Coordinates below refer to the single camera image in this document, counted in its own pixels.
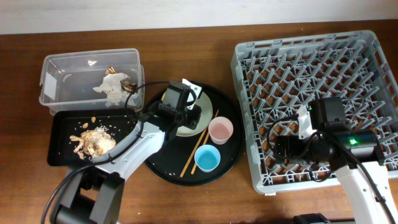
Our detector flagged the pink cup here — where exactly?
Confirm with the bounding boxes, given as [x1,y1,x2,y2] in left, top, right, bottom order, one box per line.
[208,116,234,145]

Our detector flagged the blue cup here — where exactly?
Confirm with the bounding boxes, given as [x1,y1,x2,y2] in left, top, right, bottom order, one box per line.
[194,144,221,172]

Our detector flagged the white paper waste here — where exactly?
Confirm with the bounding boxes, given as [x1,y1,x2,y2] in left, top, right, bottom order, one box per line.
[93,66,137,107]

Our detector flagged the food scraps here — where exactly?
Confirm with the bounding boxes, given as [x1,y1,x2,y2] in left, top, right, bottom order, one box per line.
[69,123,116,160]

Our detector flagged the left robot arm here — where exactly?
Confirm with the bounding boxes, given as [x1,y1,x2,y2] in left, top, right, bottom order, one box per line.
[41,110,180,223]

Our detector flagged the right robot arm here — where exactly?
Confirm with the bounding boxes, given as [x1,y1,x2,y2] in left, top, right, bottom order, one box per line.
[273,130,397,223]

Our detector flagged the grey dishwasher rack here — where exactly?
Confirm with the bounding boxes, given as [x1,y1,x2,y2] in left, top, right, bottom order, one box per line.
[231,30,397,195]

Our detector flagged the clear plastic waste bin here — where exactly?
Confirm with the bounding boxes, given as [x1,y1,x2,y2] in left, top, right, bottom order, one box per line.
[39,49,145,114]

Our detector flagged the left wooden chopstick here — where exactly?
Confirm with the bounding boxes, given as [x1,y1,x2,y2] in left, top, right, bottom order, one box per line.
[179,126,208,178]

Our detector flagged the wooden chopstick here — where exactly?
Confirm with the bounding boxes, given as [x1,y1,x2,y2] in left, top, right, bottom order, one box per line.
[191,110,219,175]
[179,126,208,178]

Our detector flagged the grey round plate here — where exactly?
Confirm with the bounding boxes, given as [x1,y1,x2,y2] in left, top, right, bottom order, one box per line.
[176,92,213,137]

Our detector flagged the right wooden chopstick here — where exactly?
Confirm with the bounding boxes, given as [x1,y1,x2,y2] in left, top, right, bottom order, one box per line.
[191,110,219,175]

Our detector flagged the round black serving tray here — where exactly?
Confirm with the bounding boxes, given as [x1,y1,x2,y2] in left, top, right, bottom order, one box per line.
[145,82,245,186]

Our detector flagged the black rectangular tray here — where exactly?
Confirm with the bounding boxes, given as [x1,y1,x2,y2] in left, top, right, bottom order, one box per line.
[47,109,135,166]

